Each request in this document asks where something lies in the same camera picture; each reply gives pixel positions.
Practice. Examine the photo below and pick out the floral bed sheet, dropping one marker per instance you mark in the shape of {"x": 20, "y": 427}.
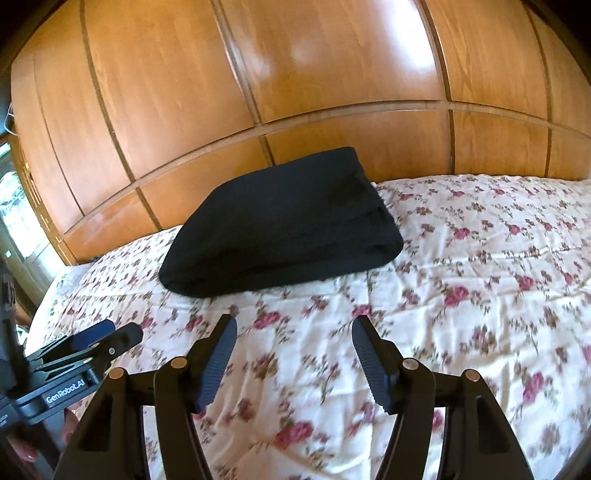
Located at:
{"x": 438, "y": 300}

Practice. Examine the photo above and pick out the window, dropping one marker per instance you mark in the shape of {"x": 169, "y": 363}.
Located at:
{"x": 11, "y": 207}

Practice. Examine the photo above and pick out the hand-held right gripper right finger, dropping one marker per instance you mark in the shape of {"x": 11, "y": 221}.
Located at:
{"x": 374, "y": 369}

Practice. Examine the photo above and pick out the black pants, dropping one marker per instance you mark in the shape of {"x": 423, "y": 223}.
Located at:
{"x": 281, "y": 230}

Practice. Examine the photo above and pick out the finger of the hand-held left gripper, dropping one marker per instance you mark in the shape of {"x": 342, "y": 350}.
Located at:
{"x": 92, "y": 334}
{"x": 120, "y": 339}

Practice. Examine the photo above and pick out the person's left hand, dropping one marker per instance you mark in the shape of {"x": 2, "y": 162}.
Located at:
{"x": 70, "y": 427}

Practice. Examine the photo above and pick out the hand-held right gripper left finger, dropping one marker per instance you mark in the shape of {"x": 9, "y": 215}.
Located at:
{"x": 217, "y": 364}

